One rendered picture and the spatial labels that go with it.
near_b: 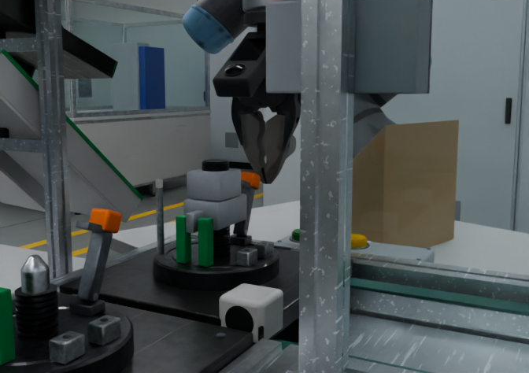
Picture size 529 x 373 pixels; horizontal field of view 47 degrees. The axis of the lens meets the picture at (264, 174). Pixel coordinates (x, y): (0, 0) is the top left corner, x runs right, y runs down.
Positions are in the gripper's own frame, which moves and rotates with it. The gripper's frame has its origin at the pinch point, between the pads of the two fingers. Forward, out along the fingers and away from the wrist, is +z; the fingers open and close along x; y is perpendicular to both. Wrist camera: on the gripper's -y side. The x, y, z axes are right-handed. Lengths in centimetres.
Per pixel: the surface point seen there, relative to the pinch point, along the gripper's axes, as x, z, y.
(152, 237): 44, 21, 34
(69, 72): 27.0, -13.1, -5.5
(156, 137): 373, 43, 465
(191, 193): 1.5, 0.4, -14.2
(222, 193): -2.1, 0.1, -13.8
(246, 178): -0.1, -0.2, -4.7
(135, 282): 5.5, 9.5, -19.2
